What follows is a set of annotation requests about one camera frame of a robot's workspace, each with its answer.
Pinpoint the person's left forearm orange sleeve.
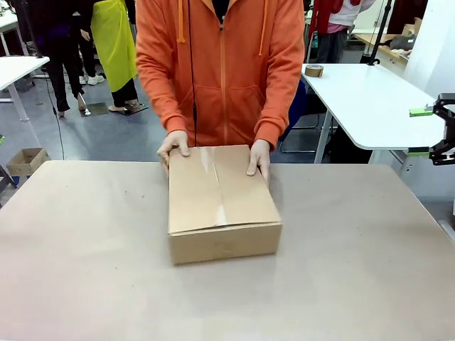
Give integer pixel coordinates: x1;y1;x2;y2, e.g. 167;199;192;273
255;53;306;152

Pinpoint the person in orange hoodie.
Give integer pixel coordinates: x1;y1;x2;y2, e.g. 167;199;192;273
135;0;307;153

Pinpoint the small cardboard box on floor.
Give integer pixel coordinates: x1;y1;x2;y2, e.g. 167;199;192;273
6;146;51;178

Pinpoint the person's right hand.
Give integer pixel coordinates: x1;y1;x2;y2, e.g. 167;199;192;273
156;130;192;175

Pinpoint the person in black clothes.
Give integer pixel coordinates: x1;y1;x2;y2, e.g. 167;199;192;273
25;0;88;117

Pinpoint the brown cardboard box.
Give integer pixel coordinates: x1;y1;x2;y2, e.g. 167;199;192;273
166;144;284;266

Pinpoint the small open background cardboard box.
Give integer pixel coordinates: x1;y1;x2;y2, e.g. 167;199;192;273
402;16;423;37

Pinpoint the person in yellow apron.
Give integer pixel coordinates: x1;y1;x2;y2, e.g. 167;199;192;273
89;0;140;114

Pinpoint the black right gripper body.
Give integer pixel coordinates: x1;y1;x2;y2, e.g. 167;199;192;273
441;116;455;144

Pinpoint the dark blue chair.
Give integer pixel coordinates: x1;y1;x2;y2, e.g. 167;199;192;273
279;78;334;154

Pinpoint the person's left hand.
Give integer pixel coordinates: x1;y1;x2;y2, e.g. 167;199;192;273
245;139;272;186

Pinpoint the white rounded corner table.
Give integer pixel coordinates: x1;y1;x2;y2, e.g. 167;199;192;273
301;63;447;165

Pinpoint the wooden background table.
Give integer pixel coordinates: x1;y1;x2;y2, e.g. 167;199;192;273
350;31;416;66

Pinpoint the dark square floor plate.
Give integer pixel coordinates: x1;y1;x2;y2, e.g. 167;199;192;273
81;102;109;117
120;102;149;116

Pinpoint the person's right forearm orange sleeve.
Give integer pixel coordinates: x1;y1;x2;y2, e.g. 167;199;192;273
136;53;188;136

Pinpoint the black tripod pole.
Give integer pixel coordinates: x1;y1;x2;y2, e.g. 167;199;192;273
366;0;394;67

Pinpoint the brown tape roll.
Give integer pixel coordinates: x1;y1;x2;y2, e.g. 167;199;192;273
304;64;326;79

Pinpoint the person in red white top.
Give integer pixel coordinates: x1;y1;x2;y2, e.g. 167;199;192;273
306;0;376;65

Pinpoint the white side table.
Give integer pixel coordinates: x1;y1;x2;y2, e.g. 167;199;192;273
0;55;50;124

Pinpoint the black wire on hoodie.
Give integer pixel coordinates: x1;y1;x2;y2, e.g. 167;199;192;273
186;0;199;147

